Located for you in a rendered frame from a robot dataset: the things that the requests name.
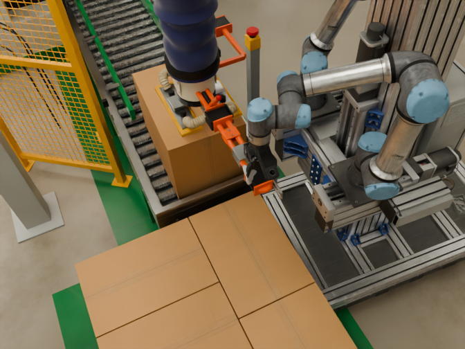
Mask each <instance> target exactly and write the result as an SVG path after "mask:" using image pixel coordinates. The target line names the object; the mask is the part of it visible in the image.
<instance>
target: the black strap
mask: <svg viewBox="0 0 465 349"><path fill-rule="evenodd" d="M220 57H221V50H220V49H219V47H218V50H217V56H216V58H215V61H214V62H213V63H212V64H211V65H210V66H208V67H207V68H206V69H204V70H201V71H196V72H191V73H188V72H183V71H178V70H177V69H175V68H174V67H173V66H172V65H171V64H170V61H169V60H168V58H167V56H166V54H165V58H164V59H165V66H166V69H167V71H168V72H169V73H170V74H171V75H173V76H174V77H175V78H178V79H181V80H200V79H203V78H206V77H208V76H209V75H212V74H213V73H214V72H215V71H216V70H217V69H218V67H219V63H220Z"/></svg>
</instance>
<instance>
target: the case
mask: <svg viewBox="0 0 465 349"><path fill-rule="evenodd" d="M165 68H166V66H165V64H162V65H160V66H155V67H153V68H150V69H146V70H144V71H139V72H137V73H132V76H133V79H134V84H135V87H136V91H137V94H138V99H139V102H140V107H141V109H142V113H143V117H144V120H145V124H146V127H147V129H148V132H149V134H150V136H151V138H152V140H153V142H154V145H155V147H156V150H157V152H158V154H159V156H160V158H161V161H162V163H163V165H164V167H165V170H166V172H167V174H168V177H169V178H170V181H171V183H172V185H173V187H174V190H175V192H176V195H177V197H178V198H179V199H183V198H185V197H188V196H190V195H193V194H195V193H198V192H201V191H202V190H205V189H208V188H211V187H213V186H216V185H218V184H220V183H223V182H225V181H227V180H230V179H233V178H235V177H238V176H240V175H243V174H244V171H243V168H242V167H241V168H240V167H239V166H238V164H237V162H236V160H235V159H234V158H233V156H232V150H231V149H230V148H229V146H228V145H226V143H225V141H224V140H223V139H222V137H221V136H222V135H221V133H220V132H219V131H218V132H214V130H213V131H212V130H211V129H210V127H209V126H208V124H207V123H206V124H204V125H202V127H203V130H201V131H199V132H196V133H193V134H191V135H188V136H185V137H181V135H180V134H179V131H178V130H177V128H176V126H175V124H174V123H173V121H172V119H171V117H170V115H169V114H168V112H167V110H166V108H165V107H164V105H163V103H162V101H161V99H160V98H159V96H158V94H157V92H156V90H155V88H154V87H156V86H158V85H161V83H160V82H159V78H158V76H159V73H160V72H161V71H162V70H163V69H165ZM191 108H192V111H193V112H194V114H195V115H196V117H199V116H201V115H202V114H204V113H203V111H202V109H201V108H200V107H191ZM233 120H234V123H233V125H234V126H235V127H236V128H237V129H238V131H239V133H240V134H241V135H240V136H241V137H242V139H243V140H244V142H245V143H247V142H246V122H245V121H244V119H243V118H242V117H241V116H239V117H237V118H234V119H233Z"/></svg>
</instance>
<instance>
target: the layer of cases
mask: <svg viewBox="0 0 465 349"><path fill-rule="evenodd" d="M75 269H76V271H77V276H78V279H79V282H80V286H81V288H82V293H83V295H84V299H85V303H86V306H87V309H88V312H89V316H90V319H91V323H92V326H93V330H94V333H95V337H96V338H97V339H96V340H97V342H98V347H99V349H358V348H357V347H356V345H355V344H354V342H353V341H352V339H351V337H350V336H349V334H348V333H347V331H346V329H345V328H344V326H343V325H342V323H341V322H340V320H339V318H338V317H337V315H336V313H335V312H334V311H333V309H332V307H331V306H330V304H329V302H328V301H327V299H326V298H325V296H324V294H323V293H322V292H321V290H320V288H319V286H318V285H317V284H316V283H315V280H314V279H313V277H312V276H311V274H310V273H309V271H308V269H307V268H306V266H305V265H304V263H303V261H302V260H301V258H300V257H299V255H298V253H297V252H296V250H295V249H294V247H293V245H292V244H291V243H290V241H289V239H288V237H287V236H286V234H285V233H284V231H283V230H282V228H281V226H280V225H279V224H278V222H277V220H276V219H275V217H274V216H273V214H272V212H271V211H270V209H269V208H268V206H267V205H266V203H265V201H264V200H263V198H262V196H261V195H260V194H259V195H256V196H254V192H253V190H252V191H250V192H248V193H246V194H243V195H240V196H238V197H236V198H234V199H231V200H228V201H226V202H224V203H222V204H219V205H217V206H214V207H212V208H209V209H207V210H205V211H202V212H200V213H197V214H195V215H192V216H190V217H189V219H188V218H185V219H183V220H181V221H178V222H175V223H173V224H171V225H169V226H166V227H163V228H161V229H159V230H157V231H154V232H152V233H149V234H147V235H144V236H142V237H140V238H137V239H135V240H132V241H130V242H127V243H125V244H122V245H120V246H118V247H116V248H113V249H110V250H108V251H105V252H104V253H101V254H99V255H96V256H93V257H92V258H89V259H87V260H84V261H82V262H79V263H77V264H75Z"/></svg>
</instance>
